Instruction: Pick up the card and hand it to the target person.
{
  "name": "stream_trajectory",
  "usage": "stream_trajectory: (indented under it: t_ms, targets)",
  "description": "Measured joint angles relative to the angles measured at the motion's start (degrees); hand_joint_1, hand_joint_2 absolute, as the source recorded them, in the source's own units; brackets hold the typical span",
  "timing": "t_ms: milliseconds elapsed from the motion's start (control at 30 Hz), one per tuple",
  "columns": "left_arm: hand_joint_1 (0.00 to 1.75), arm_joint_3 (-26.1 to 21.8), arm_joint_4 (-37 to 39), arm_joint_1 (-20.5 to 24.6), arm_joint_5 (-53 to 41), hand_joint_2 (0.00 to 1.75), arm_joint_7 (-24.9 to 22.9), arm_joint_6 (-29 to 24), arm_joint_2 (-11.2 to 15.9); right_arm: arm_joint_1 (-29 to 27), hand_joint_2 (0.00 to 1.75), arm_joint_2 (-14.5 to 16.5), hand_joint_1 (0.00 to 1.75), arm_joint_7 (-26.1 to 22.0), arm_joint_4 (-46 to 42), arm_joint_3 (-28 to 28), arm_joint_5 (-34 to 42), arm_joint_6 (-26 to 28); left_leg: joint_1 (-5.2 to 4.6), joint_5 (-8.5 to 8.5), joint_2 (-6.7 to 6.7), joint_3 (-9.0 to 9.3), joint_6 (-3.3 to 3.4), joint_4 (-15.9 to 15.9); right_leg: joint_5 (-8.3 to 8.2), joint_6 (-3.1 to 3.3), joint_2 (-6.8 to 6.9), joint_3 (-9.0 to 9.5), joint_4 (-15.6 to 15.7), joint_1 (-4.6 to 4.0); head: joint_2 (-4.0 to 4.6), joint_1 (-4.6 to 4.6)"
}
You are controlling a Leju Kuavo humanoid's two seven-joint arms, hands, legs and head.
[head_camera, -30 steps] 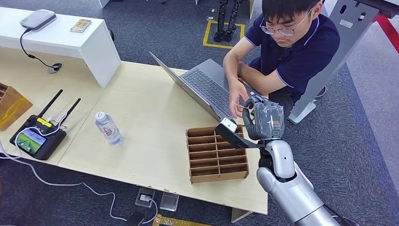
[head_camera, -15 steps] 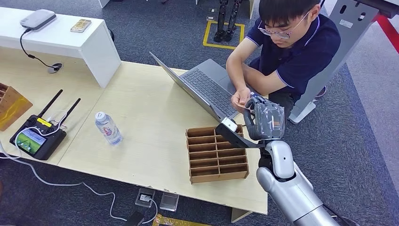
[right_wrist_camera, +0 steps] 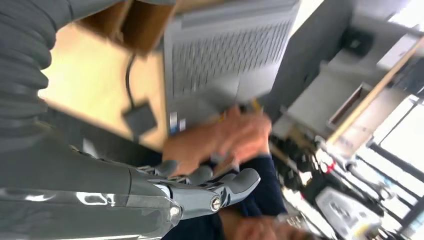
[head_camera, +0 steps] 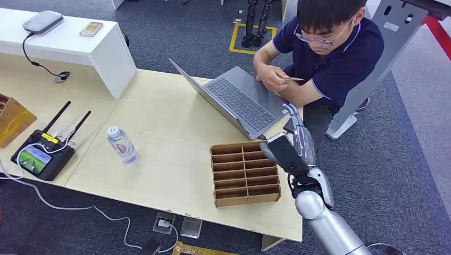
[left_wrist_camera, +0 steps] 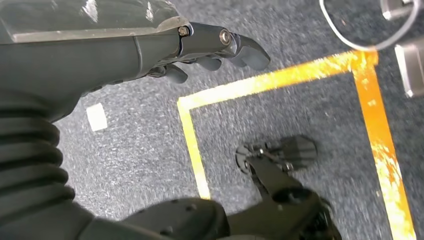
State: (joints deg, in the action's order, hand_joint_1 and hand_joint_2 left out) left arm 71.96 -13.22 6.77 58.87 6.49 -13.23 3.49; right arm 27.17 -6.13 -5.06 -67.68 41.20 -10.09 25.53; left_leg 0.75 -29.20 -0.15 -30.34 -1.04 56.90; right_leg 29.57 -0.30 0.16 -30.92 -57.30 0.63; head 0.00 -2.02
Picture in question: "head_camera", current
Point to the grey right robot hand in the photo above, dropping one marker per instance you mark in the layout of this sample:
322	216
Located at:
304	144

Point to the person's right hand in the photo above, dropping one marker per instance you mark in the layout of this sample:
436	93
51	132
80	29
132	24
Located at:
271	77

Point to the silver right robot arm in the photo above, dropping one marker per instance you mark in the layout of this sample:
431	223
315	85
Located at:
324	221

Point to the person's right forearm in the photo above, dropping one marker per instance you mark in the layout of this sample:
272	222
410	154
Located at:
262	58

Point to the person's left forearm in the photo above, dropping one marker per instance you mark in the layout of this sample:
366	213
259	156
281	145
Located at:
303	95

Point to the person's glasses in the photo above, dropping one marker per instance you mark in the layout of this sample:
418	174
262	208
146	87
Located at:
317	40

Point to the person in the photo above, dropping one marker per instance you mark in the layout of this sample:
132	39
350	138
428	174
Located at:
338	63

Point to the wooden slotted card holder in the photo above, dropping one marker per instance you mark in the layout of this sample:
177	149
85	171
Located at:
243	176

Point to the small patterned card box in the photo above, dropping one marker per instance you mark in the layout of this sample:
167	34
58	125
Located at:
91	29

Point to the black external drive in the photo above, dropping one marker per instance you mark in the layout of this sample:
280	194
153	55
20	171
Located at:
289	126

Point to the grey open laptop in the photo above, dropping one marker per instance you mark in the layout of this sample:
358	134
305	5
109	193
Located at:
243	102

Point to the black robot leg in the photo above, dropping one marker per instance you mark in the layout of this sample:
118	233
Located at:
249	24
262	24

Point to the yellow floor tape square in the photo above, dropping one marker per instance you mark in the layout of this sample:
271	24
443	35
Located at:
233	38

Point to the beige table leg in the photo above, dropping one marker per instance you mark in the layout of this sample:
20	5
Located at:
269	243

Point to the grey metal stand column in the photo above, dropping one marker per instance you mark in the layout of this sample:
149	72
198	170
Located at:
394	42

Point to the clear floor socket cover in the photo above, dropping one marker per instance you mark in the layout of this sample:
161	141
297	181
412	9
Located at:
191	227

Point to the yellow patterned floor plate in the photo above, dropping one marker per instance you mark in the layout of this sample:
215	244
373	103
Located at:
190	250

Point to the floor power socket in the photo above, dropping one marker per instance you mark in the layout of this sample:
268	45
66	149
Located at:
164	222

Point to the clear plastic water bottle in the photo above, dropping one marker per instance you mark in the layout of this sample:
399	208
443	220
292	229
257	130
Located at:
122	146

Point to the red strip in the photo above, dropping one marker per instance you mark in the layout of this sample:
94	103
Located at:
440	35

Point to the black power plug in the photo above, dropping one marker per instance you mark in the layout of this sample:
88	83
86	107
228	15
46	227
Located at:
151	248

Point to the white desk riser shelf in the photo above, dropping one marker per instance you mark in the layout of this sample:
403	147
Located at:
70	45

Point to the grey rounded flat device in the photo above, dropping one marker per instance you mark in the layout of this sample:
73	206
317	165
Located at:
43	21

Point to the black remote controller with antennas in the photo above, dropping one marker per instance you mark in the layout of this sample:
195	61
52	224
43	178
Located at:
44	155

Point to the wooden box with yellow tape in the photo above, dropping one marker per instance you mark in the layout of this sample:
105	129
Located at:
14	121

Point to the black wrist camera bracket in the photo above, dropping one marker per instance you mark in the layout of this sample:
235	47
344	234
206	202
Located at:
287	153

